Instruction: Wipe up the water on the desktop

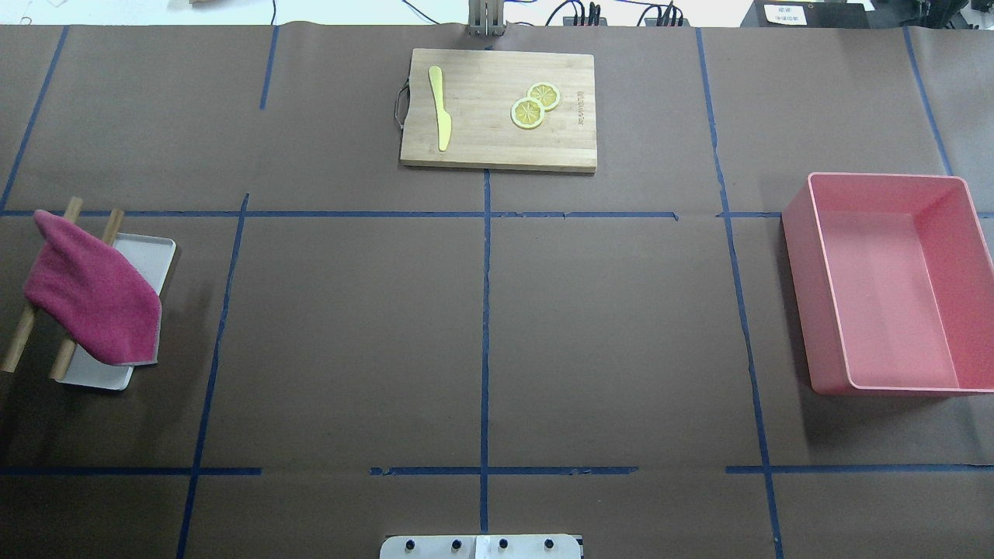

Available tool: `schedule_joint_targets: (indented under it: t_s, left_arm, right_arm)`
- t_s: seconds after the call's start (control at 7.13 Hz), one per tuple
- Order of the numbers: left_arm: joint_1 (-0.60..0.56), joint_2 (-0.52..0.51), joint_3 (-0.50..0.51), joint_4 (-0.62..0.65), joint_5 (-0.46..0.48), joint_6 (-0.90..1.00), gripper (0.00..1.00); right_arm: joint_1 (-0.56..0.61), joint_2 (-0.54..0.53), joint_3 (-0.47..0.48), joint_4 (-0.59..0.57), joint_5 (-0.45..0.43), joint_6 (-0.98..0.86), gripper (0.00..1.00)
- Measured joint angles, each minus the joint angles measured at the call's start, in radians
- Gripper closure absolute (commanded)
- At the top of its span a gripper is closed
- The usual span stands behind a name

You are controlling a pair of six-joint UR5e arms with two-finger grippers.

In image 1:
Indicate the magenta cleaning cloth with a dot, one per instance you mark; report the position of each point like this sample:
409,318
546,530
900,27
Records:
95,293

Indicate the yellow plastic knife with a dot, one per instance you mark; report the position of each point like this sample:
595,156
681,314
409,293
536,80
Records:
443,118

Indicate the lemon slice lower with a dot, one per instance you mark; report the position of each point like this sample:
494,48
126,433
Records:
527,113

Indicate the lemon slice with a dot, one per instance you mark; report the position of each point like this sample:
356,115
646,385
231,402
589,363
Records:
545,93
527,113

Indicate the bamboo cutting board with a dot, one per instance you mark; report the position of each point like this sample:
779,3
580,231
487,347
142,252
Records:
480,88

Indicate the lemon slice upper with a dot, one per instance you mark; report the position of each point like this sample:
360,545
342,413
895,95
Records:
545,93

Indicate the black power strip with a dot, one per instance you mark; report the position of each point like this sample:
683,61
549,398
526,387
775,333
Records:
619,14

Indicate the white rectangular tray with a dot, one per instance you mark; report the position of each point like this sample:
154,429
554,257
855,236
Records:
152,258

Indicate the pink plastic bin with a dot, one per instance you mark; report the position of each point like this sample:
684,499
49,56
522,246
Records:
894,283

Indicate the wooden rack rod outer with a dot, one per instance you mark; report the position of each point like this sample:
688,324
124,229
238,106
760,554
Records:
27,320

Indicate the aluminium camera post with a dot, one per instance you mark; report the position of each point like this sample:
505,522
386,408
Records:
486,18

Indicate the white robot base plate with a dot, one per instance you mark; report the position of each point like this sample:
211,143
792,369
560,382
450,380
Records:
536,545

